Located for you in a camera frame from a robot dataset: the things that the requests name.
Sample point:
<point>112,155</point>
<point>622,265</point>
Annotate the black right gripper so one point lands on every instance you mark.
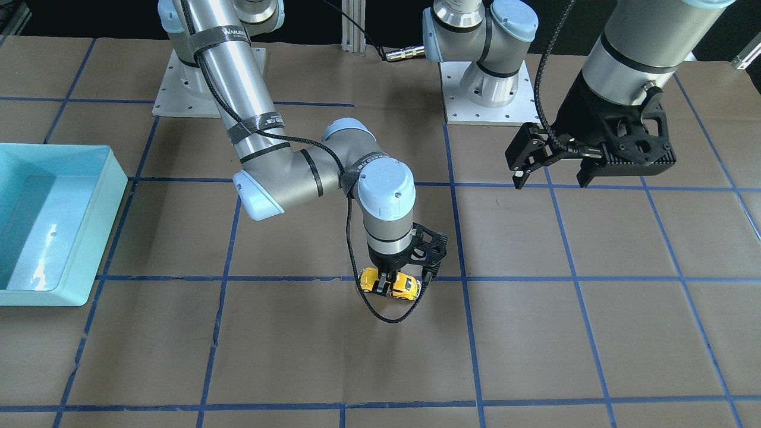
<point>383,259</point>

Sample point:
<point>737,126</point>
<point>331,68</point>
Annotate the light blue plastic bin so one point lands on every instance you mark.
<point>58,205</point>

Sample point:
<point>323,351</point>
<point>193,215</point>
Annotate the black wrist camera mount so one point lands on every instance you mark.
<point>426,249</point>

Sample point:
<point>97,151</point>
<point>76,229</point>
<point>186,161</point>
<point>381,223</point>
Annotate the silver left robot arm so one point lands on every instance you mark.
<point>642,41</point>

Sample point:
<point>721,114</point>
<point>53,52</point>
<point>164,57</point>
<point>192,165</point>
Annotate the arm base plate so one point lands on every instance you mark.
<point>178,89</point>
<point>474,98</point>

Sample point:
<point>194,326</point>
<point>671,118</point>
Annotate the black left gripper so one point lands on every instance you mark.
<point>575,114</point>

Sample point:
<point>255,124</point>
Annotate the yellow beetle toy car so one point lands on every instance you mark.
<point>407,287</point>

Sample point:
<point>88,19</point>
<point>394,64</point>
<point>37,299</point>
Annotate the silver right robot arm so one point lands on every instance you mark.
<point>279,171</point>

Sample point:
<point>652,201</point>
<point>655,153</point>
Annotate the aluminium frame post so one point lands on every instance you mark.
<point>353,21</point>

